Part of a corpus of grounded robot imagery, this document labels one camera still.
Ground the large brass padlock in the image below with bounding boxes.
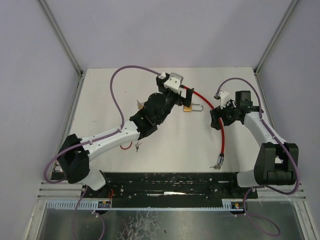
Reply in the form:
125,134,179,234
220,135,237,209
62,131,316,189
183,103,204,113

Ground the small brass padlock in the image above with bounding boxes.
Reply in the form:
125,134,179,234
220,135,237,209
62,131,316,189
136,100,144,110

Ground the red cable lock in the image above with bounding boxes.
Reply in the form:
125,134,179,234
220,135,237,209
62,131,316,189
179,84,226,170

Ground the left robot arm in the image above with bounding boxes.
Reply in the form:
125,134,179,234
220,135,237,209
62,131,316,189
57,73,194,191

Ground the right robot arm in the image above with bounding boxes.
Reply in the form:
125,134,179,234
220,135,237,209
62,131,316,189
210,90,299,188

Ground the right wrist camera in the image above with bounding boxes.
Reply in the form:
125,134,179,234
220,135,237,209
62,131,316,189
214,90,231,109

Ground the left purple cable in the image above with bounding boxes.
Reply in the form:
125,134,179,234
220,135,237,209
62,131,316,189
42,65,163,240

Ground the right aluminium frame post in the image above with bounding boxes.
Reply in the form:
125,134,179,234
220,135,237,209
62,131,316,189
253,0,300,75

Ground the aluminium frame post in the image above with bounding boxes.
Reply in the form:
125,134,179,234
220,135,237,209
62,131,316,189
36,0,83,76
253,0,300,75

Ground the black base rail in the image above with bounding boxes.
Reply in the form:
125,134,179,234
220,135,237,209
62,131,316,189
84,172,248,209

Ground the left aluminium frame post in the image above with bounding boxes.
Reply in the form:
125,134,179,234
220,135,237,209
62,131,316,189
36,0,83,76

